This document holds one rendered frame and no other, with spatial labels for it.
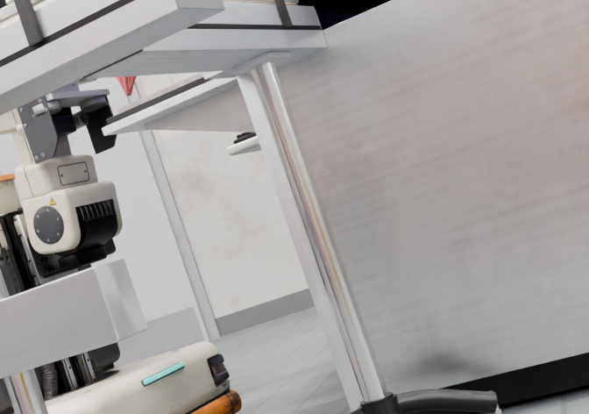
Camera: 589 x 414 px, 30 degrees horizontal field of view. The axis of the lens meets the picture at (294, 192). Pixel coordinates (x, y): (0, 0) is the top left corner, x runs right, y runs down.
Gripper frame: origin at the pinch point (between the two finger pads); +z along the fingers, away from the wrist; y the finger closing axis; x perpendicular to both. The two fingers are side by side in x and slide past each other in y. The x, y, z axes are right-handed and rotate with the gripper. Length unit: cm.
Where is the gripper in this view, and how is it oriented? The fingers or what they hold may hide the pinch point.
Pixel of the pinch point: (128, 92)
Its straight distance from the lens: 274.5
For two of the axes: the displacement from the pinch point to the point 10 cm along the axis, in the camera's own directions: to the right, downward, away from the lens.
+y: 8.9, -0.9, -4.5
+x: 4.5, -1.0, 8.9
